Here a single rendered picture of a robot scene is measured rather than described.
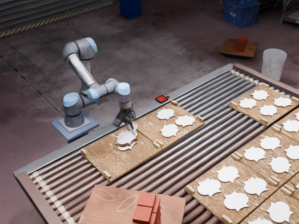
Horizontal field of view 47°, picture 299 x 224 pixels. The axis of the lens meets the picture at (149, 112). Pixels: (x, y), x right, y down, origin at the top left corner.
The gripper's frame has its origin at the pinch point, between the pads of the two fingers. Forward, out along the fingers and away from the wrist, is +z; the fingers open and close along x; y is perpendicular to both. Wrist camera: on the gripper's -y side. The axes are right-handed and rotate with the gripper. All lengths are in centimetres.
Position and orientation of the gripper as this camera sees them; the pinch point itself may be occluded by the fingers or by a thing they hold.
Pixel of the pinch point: (125, 132)
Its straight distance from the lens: 224.1
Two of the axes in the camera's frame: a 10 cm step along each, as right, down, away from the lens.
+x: -8.0, -3.3, 5.0
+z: 0.4, 8.0, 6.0
